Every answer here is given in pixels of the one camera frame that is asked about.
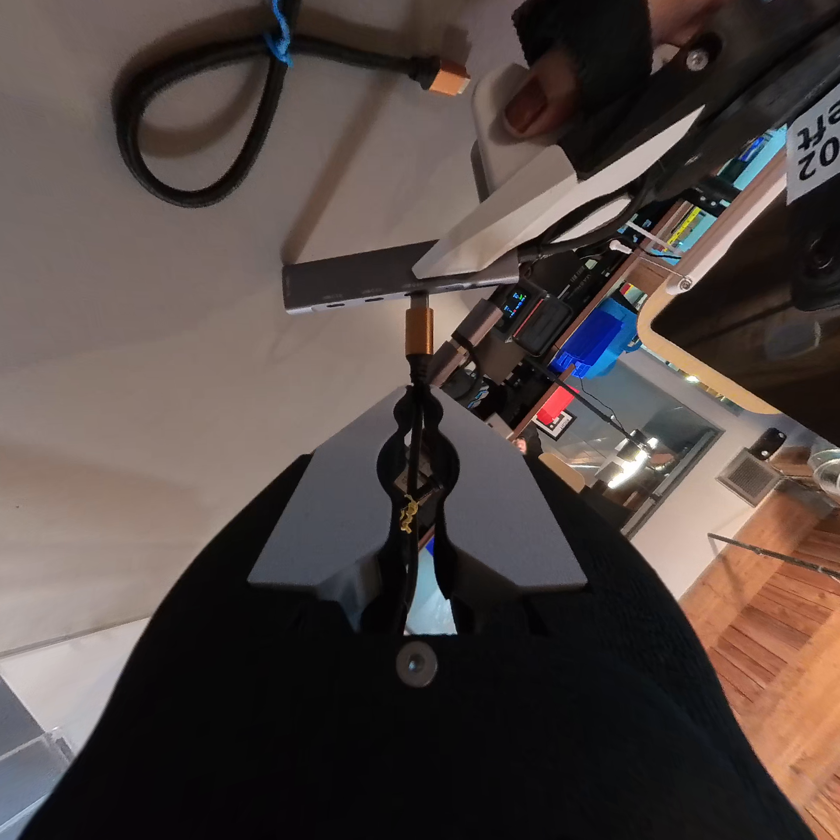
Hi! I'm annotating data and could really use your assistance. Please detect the studio light on stand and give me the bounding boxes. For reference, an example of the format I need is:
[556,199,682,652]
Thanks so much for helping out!
[525,357,660,475]

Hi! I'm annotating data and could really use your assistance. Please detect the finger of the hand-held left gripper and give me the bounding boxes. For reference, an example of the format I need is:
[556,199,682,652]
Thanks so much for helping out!
[412,104,708,280]

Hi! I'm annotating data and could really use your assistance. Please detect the small red bin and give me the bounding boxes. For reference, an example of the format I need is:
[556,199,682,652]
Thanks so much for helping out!
[533,387,580,427]

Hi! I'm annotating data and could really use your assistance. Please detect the clear plastic bin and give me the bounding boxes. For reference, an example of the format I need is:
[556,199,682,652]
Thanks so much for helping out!
[0,617,155,840]

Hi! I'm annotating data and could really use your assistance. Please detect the person's left hand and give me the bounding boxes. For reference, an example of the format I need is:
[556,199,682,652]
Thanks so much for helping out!
[504,0,700,137]

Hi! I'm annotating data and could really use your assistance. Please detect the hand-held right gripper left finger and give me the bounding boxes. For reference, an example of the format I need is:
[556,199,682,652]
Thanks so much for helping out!
[247,386,414,632]

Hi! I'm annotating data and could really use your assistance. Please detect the silver air duct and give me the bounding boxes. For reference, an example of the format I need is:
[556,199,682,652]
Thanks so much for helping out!
[812,446,840,508]

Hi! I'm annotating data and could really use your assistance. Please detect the black cable with yellow tie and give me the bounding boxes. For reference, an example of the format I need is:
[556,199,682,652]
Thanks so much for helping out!
[384,290,442,636]

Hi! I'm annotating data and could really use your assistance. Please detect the wall vent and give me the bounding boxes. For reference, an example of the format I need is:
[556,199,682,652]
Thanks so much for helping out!
[715,449,783,508]

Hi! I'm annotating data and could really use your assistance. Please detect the wood-rimmed reflective panel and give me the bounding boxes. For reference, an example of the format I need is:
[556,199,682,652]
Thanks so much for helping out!
[635,150,840,422]

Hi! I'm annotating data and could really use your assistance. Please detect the blue stacking bin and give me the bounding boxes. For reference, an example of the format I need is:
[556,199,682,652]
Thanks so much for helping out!
[550,298,641,382]

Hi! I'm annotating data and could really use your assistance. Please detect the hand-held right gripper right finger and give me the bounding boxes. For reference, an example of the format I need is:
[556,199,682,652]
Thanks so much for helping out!
[428,386,588,634]

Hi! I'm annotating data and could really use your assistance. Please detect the white tablet stand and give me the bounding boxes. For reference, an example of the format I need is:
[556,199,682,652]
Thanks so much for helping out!
[613,215,698,295]

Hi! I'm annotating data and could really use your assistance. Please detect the grey usb hub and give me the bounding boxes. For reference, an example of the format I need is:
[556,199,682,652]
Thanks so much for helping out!
[282,241,521,316]

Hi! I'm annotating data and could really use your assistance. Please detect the black charger with display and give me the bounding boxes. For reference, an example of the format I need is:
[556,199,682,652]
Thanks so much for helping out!
[504,282,576,357]

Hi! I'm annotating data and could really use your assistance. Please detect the black cable with blue tie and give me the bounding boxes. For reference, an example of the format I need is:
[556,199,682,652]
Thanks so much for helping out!
[112,0,472,208]

